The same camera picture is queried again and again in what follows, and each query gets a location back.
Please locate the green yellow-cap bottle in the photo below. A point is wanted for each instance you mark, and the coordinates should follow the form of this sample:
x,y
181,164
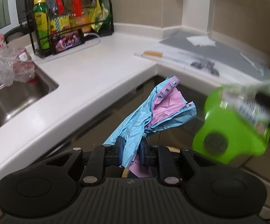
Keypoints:
x,y
40,12

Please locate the grey counter mat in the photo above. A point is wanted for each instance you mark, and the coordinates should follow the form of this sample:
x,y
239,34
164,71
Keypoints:
x,y
221,53

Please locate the yellow green snack bag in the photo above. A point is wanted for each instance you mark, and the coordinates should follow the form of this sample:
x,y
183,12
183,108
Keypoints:
x,y
99,15

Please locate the black wire spice rack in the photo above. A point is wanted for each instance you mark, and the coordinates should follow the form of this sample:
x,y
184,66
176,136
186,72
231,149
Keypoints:
x,y
29,4

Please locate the beige round trash bin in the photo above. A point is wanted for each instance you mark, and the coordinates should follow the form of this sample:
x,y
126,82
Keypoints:
x,y
136,169

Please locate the white printed paper sheet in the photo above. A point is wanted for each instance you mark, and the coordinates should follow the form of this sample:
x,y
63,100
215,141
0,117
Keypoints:
x,y
197,65

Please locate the stainless steel sink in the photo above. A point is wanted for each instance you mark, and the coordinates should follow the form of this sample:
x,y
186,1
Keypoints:
x,y
17,97

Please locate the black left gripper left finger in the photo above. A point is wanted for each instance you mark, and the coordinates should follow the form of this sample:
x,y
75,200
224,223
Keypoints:
x,y
96,161

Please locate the blue pink wrapper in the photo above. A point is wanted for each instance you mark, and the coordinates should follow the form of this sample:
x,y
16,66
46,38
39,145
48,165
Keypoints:
x,y
164,108

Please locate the green white snack bag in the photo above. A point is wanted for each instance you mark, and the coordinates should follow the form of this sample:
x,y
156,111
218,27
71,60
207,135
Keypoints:
x,y
235,124

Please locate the red-cap sauce bottle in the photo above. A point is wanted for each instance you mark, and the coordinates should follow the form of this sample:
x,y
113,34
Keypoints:
x,y
59,21

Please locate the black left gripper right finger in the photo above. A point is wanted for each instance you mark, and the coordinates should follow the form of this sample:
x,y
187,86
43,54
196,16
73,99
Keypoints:
x,y
160,158

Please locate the white toothbrush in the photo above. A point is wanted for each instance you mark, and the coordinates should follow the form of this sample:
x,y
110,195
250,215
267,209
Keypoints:
x,y
258,69

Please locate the white paper towel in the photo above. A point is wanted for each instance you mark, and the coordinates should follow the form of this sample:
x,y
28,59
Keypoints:
x,y
201,40

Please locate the orange red-cap bottle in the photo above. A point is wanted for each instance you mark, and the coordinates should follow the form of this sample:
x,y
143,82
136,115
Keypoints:
x,y
79,17

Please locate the grey vent grille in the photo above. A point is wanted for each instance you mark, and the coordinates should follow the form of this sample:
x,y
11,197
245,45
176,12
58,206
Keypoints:
x,y
193,126

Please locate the smartphone with lit screen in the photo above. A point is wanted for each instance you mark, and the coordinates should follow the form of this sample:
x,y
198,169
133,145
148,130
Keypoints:
x,y
66,41

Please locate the plastic bag with meat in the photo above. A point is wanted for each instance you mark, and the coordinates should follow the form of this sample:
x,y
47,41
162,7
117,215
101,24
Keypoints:
x,y
16,64

